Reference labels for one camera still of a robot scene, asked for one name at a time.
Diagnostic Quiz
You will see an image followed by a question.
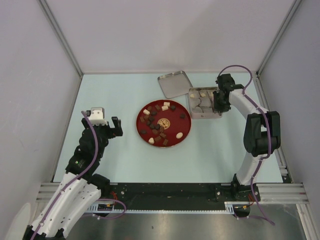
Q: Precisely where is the metal tin box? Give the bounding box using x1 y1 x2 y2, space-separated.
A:
187 87 222 120

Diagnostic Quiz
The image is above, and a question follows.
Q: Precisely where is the red round plate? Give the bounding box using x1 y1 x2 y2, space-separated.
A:
135 99 192 148

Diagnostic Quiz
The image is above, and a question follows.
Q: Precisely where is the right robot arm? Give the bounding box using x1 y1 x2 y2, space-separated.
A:
213 74 281 202

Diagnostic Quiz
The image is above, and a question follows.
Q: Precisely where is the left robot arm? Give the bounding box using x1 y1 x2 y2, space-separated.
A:
22 110 123 240

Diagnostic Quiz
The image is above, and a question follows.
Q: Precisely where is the white heart chocolate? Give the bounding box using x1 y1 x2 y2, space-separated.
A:
148 137 155 145

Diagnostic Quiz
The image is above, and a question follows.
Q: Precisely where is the white rectangular chocolate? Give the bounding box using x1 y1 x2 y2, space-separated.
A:
161 105 169 111

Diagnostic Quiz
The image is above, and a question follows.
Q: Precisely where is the white oval chocolate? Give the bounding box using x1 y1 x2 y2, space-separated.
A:
176 132 183 139

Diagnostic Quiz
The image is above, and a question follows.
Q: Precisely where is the metal tin lid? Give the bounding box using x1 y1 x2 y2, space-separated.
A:
157 70 193 99

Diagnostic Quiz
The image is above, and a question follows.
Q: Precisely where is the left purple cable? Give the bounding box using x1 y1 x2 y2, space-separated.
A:
29 111 100 240

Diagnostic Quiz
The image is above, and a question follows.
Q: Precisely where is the purple cable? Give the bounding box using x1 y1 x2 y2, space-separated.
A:
29 111 100 240
217 64 276 226

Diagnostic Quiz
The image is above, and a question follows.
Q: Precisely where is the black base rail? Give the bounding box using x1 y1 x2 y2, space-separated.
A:
101 182 261 212

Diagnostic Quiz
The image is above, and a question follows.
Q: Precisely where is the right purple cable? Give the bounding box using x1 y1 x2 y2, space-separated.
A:
217 64 276 226

